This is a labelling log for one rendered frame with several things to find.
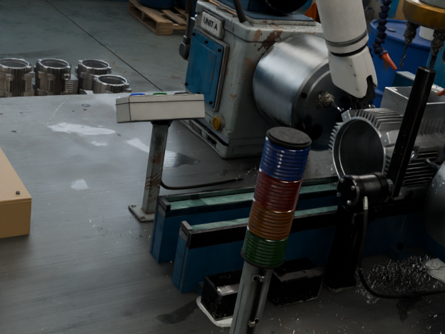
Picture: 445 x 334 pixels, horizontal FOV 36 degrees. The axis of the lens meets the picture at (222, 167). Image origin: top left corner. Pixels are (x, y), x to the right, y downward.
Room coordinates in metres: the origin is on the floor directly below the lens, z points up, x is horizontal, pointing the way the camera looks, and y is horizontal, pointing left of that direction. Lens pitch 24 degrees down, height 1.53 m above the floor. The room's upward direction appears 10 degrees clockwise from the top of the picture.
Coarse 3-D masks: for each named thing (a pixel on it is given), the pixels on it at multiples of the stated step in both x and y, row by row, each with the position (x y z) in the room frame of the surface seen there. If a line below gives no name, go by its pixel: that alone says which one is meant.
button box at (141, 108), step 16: (128, 96) 1.25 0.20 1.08; (144, 96) 1.27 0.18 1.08; (160, 96) 1.28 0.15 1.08; (176, 96) 1.30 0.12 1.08; (192, 96) 1.32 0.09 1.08; (128, 112) 1.24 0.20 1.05; (144, 112) 1.25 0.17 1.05; (160, 112) 1.27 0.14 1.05; (176, 112) 1.29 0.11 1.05; (192, 112) 1.31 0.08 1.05
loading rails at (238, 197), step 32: (192, 192) 1.19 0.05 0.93; (224, 192) 1.22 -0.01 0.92; (320, 192) 1.32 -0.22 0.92; (160, 224) 1.12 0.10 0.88; (192, 224) 1.15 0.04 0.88; (224, 224) 1.10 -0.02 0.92; (320, 224) 1.19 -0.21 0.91; (384, 224) 1.30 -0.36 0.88; (416, 224) 1.35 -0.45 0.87; (160, 256) 1.12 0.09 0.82; (192, 256) 1.04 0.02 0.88; (224, 256) 1.08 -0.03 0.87; (288, 256) 1.16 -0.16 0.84; (320, 256) 1.21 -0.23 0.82; (192, 288) 1.04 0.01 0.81
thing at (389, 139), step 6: (342, 114) 1.38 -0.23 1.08; (348, 114) 1.37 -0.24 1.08; (354, 114) 1.37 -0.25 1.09; (444, 132) 1.38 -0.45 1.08; (384, 138) 1.27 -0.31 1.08; (390, 138) 1.27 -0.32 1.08; (396, 138) 1.27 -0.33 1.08; (384, 144) 1.27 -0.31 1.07; (390, 144) 1.26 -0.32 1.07; (330, 168) 1.37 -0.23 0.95; (336, 174) 1.38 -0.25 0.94
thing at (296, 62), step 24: (288, 48) 1.62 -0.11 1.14; (312, 48) 1.59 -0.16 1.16; (264, 72) 1.61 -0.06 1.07; (288, 72) 1.55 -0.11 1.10; (312, 72) 1.51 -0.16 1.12; (264, 96) 1.59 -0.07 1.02; (288, 96) 1.51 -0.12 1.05; (312, 96) 1.51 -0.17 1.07; (336, 96) 1.55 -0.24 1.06; (288, 120) 1.50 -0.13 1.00; (312, 120) 1.52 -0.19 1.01; (336, 120) 1.56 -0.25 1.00; (312, 144) 1.53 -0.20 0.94
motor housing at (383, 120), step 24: (360, 120) 1.37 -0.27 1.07; (384, 120) 1.31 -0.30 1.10; (336, 144) 1.39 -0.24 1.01; (360, 144) 1.42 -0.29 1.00; (432, 144) 1.33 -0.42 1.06; (336, 168) 1.36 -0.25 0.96; (360, 168) 1.40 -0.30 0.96; (384, 168) 1.26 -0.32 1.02; (408, 168) 1.27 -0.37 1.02; (432, 168) 1.32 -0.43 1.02; (408, 192) 1.35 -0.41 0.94
